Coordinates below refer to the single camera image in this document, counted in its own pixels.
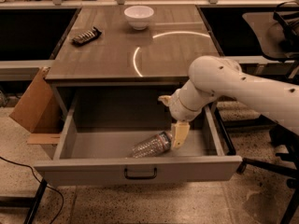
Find black office chair base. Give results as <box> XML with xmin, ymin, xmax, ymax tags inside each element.
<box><xmin>236</xmin><ymin>125</ymin><xmax>299</xmax><ymax>224</ymax></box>

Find black floor cable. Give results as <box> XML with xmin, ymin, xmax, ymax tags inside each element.
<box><xmin>0</xmin><ymin>156</ymin><xmax>65</xmax><ymax>224</ymax></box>

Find black metal stand leg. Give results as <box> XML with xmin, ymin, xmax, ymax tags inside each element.
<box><xmin>0</xmin><ymin>179</ymin><xmax>47</xmax><ymax>224</ymax></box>

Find black drawer handle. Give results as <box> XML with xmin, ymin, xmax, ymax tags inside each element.
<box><xmin>123</xmin><ymin>168</ymin><xmax>158</xmax><ymax>180</ymax></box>

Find dark snack packet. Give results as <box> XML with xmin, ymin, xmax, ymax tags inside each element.
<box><xmin>72</xmin><ymin>27</ymin><xmax>102</xmax><ymax>46</ymax></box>

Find grey open top drawer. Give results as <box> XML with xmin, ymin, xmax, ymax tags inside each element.
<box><xmin>35</xmin><ymin>86</ymin><xmax>242</xmax><ymax>186</ymax></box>

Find brown cardboard box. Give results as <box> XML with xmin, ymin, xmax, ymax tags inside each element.
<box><xmin>9</xmin><ymin>67</ymin><xmax>62</xmax><ymax>145</ymax></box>

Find grey wooden cabinet counter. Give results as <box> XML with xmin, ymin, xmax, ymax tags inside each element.
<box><xmin>45</xmin><ymin>4</ymin><xmax>230</xmax><ymax>117</ymax></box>

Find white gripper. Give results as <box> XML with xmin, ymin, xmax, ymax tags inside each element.
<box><xmin>158</xmin><ymin>89</ymin><xmax>203</xmax><ymax>149</ymax></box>

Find white ceramic bowl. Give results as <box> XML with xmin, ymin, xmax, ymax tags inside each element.
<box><xmin>124</xmin><ymin>6</ymin><xmax>154</xmax><ymax>30</ymax></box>

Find clear plastic water bottle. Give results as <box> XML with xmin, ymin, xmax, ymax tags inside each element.
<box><xmin>131</xmin><ymin>132</ymin><xmax>172</xmax><ymax>158</ymax></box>

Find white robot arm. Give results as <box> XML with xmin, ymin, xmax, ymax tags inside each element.
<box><xmin>159</xmin><ymin>56</ymin><xmax>299</xmax><ymax>149</ymax></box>

